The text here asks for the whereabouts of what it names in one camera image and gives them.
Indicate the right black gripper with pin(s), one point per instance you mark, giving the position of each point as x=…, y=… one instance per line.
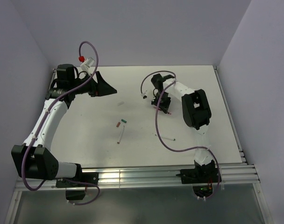
x=165, y=107

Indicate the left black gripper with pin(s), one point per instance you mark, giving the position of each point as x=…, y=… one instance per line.
x=101, y=88

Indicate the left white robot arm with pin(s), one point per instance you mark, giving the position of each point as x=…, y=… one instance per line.
x=33, y=158

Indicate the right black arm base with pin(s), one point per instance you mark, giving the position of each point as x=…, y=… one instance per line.
x=202, y=177

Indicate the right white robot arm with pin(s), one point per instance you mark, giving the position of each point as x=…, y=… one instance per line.
x=196, y=113

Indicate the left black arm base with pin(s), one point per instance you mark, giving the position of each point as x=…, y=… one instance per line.
x=76, y=188

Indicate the white green-tip pen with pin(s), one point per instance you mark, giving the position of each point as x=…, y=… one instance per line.
x=165, y=138

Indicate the white brown-tip pen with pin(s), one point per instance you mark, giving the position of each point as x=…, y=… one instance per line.
x=121, y=135

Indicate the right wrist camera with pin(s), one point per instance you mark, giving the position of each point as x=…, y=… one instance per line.
x=145, y=95

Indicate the aluminium rail frame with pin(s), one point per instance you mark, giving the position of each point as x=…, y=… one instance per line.
x=137, y=178

